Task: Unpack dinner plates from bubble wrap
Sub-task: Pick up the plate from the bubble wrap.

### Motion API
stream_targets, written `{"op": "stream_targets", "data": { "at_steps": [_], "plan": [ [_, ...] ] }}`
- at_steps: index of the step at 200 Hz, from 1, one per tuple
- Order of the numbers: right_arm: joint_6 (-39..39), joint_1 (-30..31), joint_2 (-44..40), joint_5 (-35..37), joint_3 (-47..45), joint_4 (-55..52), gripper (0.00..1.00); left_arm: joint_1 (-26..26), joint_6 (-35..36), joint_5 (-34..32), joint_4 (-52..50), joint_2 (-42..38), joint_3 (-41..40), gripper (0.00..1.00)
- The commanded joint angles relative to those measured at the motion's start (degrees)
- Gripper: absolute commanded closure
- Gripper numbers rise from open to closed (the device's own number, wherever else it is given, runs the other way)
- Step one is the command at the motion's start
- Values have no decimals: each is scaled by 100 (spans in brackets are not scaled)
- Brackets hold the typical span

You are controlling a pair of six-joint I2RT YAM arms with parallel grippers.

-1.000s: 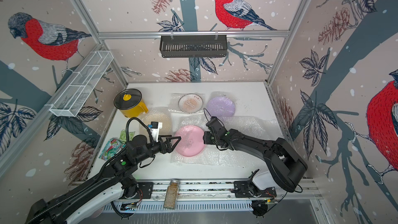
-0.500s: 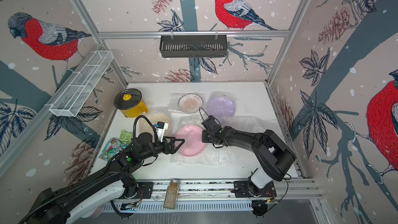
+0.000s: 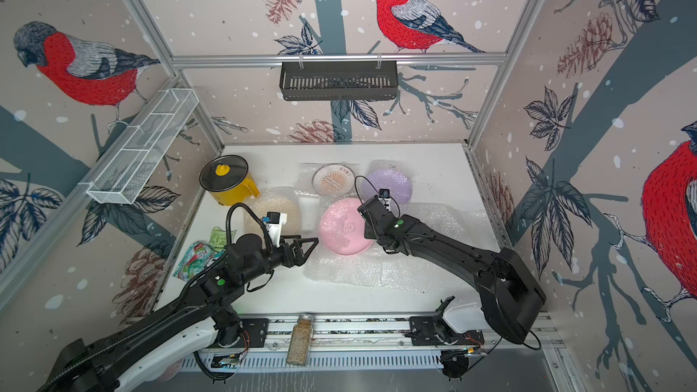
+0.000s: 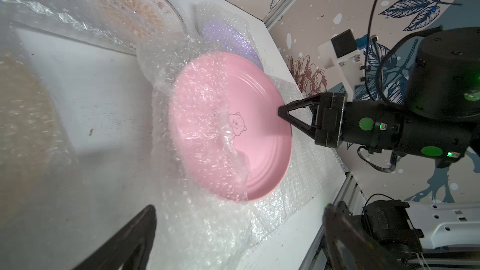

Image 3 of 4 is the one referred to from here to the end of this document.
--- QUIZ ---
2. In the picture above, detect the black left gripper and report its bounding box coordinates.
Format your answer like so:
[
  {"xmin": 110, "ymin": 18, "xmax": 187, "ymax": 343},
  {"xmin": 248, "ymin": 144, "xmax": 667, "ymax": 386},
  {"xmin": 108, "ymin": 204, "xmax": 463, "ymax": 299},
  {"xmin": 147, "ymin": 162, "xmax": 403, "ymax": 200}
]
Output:
[{"xmin": 240, "ymin": 233, "xmax": 319, "ymax": 287}]

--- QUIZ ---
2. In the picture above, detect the clear bubble wrap sheet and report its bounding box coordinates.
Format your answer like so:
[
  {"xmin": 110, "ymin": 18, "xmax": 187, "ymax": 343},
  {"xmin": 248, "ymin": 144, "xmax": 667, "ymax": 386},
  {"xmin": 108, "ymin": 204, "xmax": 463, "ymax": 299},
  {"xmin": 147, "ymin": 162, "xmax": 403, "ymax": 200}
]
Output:
[{"xmin": 303, "ymin": 203, "xmax": 497, "ymax": 297}]

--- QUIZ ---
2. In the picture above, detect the pink dinner plate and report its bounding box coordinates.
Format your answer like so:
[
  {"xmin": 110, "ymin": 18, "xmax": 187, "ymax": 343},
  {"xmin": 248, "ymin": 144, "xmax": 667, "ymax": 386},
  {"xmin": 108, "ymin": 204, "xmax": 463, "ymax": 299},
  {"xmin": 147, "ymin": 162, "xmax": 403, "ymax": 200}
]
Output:
[{"xmin": 319, "ymin": 198, "xmax": 374, "ymax": 256}]

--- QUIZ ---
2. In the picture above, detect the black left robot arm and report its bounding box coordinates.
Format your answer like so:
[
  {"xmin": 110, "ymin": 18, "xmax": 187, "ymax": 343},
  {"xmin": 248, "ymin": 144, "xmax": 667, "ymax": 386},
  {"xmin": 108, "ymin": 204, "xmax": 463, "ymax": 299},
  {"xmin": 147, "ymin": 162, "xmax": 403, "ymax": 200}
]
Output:
[{"xmin": 41, "ymin": 234, "xmax": 319, "ymax": 391}]

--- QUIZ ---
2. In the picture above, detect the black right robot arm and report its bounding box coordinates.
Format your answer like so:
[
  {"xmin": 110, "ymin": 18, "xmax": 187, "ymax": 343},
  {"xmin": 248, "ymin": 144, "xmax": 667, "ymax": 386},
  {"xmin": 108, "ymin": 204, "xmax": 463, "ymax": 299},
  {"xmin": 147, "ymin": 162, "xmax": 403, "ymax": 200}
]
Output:
[{"xmin": 358, "ymin": 196, "xmax": 546, "ymax": 345}]

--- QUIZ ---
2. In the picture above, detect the cream plate in bubble wrap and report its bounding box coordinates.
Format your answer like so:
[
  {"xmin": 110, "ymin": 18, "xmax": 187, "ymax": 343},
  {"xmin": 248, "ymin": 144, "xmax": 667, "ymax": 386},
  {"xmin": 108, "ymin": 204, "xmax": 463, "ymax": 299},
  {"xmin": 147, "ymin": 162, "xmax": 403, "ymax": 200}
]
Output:
[{"xmin": 244, "ymin": 187, "xmax": 302, "ymax": 235}]

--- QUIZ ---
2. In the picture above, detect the purple plate in bubble wrap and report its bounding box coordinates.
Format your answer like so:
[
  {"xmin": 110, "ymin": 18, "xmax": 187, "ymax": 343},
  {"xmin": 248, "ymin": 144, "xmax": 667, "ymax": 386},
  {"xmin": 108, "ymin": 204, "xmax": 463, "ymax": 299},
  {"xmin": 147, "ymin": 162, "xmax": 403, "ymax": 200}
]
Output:
[{"xmin": 358, "ymin": 160, "xmax": 414, "ymax": 205}]

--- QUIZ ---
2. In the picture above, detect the patterned plate in bubble wrap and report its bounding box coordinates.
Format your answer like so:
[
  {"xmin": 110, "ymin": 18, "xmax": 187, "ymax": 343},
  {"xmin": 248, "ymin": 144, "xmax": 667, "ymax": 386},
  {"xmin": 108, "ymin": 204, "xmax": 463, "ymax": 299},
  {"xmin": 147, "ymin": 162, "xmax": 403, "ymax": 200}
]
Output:
[{"xmin": 296, "ymin": 163, "xmax": 359, "ymax": 198}]

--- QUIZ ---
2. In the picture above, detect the small green sachet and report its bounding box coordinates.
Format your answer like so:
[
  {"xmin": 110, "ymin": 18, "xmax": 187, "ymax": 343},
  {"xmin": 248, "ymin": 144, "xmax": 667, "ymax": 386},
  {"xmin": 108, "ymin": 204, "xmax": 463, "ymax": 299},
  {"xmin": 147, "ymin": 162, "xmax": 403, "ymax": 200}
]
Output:
[{"xmin": 209, "ymin": 227, "xmax": 228, "ymax": 252}]

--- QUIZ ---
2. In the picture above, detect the green snack packet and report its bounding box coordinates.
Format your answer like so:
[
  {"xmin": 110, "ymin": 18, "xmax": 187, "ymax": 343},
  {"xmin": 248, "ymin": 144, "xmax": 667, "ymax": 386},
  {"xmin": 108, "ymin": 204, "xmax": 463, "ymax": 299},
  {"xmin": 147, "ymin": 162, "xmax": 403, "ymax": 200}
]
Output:
[{"xmin": 172, "ymin": 241, "xmax": 221, "ymax": 281}]

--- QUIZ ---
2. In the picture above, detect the yellow pot with black lid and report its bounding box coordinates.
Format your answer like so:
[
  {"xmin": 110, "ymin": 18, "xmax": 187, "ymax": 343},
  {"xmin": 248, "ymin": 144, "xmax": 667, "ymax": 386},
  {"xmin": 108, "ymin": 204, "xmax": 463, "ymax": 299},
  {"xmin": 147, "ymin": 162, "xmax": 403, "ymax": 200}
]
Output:
[{"xmin": 199, "ymin": 155, "xmax": 260, "ymax": 206}]

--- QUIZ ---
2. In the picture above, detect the spice jar with granules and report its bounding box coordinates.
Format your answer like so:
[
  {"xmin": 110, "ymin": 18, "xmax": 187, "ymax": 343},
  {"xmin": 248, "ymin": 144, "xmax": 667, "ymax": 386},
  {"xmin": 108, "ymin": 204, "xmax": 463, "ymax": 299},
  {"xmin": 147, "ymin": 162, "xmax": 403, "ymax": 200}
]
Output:
[{"xmin": 286, "ymin": 313, "xmax": 314, "ymax": 367}]

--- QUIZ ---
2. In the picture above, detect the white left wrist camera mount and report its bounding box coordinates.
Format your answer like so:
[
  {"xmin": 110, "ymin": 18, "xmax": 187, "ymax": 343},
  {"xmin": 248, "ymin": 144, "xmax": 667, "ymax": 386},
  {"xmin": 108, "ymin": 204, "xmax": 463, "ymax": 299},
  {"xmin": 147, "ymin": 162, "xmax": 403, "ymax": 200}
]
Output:
[{"xmin": 262, "ymin": 212, "xmax": 287, "ymax": 248}]

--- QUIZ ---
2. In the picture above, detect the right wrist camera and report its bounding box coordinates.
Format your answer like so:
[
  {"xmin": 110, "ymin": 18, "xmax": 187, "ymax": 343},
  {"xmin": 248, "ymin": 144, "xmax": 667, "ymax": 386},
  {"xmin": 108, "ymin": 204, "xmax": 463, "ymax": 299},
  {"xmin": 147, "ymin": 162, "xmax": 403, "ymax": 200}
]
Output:
[{"xmin": 378, "ymin": 189, "xmax": 391, "ymax": 206}]

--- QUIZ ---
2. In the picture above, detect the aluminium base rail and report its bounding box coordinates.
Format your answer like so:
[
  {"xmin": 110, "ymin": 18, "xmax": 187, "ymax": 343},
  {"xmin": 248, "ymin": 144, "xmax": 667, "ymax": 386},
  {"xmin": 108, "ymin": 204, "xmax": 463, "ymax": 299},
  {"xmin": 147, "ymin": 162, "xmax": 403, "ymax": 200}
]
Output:
[{"xmin": 220, "ymin": 313, "xmax": 566, "ymax": 374}]

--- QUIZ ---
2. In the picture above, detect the black hanging wire basket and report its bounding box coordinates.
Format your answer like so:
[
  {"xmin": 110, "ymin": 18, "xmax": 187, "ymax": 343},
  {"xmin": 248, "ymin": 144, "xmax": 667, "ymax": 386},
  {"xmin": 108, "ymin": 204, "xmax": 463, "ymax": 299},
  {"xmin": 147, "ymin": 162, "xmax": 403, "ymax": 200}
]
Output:
[{"xmin": 280, "ymin": 60, "xmax": 399, "ymax": 102}]

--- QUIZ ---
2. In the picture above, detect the white wire mesh shelf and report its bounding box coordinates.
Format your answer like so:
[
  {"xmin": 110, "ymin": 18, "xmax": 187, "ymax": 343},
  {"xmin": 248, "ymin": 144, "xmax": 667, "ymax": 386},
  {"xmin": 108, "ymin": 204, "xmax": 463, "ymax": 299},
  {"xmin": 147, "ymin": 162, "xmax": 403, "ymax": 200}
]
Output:
[{"xmin": 86, "ymin": 88, "xmax": 200, "ymax": 204}]

